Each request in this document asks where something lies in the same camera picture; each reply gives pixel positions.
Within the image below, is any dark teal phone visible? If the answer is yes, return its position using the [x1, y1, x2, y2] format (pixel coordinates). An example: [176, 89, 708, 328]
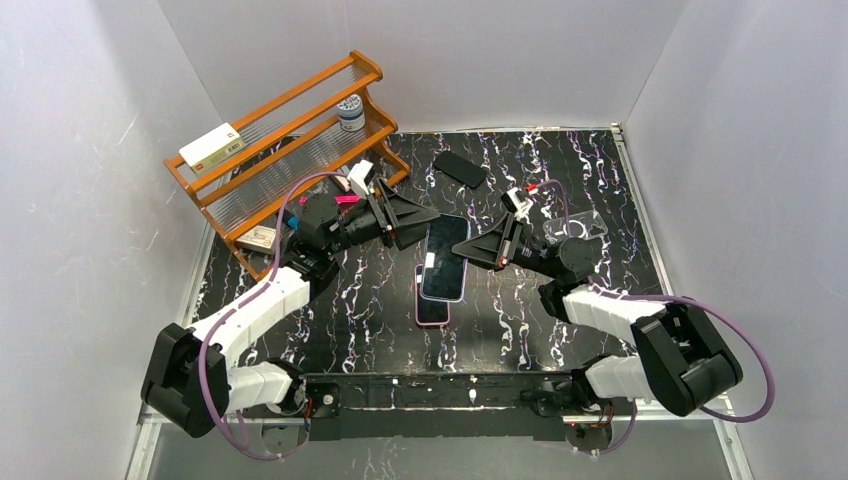
[421, 215, 470, 301]

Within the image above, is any purple phone black screen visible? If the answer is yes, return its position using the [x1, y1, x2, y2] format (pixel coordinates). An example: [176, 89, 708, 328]
[417, 266, 449, 325]

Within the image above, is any pink phone case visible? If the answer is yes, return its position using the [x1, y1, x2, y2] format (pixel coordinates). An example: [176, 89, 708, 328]
[414, 263, 452, 328]

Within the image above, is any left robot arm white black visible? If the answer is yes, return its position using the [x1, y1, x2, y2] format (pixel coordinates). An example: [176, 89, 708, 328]
[140, 178, 440, 438]

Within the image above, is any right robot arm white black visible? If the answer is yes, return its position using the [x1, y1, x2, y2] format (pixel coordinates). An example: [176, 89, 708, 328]
[452, 214, 744, 416]

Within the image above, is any clear magsafe phone case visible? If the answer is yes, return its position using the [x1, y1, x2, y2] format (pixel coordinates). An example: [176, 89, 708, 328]
[543, 210, 608, 244]

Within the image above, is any black phone case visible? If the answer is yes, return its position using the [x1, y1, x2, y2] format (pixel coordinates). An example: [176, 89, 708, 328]
[433, 151, 487, 188]

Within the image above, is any beige staples box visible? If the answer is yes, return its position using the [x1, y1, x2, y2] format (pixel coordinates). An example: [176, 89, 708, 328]
[235, 225, 277, 255]

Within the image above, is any orange wooden shelf rack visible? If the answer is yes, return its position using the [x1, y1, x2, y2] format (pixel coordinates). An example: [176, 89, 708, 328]
[164, 50, 411, 280]

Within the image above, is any white blue round jar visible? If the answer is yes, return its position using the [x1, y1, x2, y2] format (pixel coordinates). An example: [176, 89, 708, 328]
[336, 94, 365, 132]

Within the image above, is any white cardboard box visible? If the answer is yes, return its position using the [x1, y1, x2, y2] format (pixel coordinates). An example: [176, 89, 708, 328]
[179, 123, 246, 176]

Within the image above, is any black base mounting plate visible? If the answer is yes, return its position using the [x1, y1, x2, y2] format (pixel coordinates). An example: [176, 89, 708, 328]
[291, 372, 639, 443]

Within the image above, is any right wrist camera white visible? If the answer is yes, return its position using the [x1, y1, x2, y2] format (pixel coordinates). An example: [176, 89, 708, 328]
[501, 187, 534, 222]

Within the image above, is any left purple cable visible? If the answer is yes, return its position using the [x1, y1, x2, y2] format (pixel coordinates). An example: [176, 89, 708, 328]
[197, 170, 352, 462]

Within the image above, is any purple cable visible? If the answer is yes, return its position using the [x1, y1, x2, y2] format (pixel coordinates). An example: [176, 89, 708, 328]
[529, 180, 776, 456]
[197, 170, 352, 462]

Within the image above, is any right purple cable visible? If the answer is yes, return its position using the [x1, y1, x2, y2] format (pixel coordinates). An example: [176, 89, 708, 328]
[529, 180, 776, 456]

